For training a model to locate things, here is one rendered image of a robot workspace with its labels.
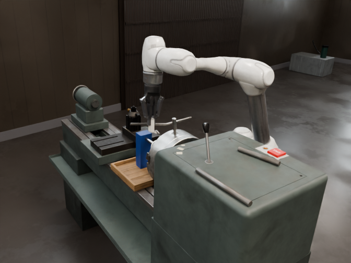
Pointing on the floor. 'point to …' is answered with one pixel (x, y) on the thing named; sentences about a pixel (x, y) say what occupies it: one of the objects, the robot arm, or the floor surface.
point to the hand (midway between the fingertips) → (151, 124)
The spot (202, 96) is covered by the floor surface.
